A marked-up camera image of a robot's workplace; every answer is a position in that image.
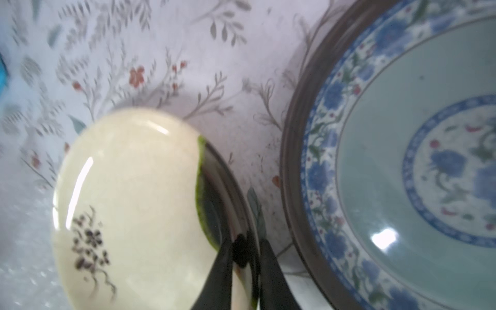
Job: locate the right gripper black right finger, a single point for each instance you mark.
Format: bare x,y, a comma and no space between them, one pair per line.
275,293

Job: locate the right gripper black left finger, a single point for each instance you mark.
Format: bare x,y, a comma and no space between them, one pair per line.
216,293

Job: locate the cream plate with black flowers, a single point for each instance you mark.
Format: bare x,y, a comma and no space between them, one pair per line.
142,206

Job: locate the clear bubble wrap sheet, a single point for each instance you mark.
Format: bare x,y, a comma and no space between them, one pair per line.
28,276

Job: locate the blue floral ceramic plate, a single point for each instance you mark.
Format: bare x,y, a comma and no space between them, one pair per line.
388,157

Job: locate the blue tape dispenser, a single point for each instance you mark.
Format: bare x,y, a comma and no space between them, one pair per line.
3,75

